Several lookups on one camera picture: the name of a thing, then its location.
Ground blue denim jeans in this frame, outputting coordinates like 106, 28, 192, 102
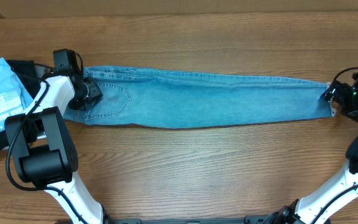
64, 66, 336, 129

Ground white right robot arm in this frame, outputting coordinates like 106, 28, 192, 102
264, 67, 358, 223

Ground black folded garment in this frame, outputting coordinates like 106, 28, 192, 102
0, 60, 40, 150

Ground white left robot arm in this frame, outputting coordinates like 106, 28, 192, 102
4, 75, 110, 223

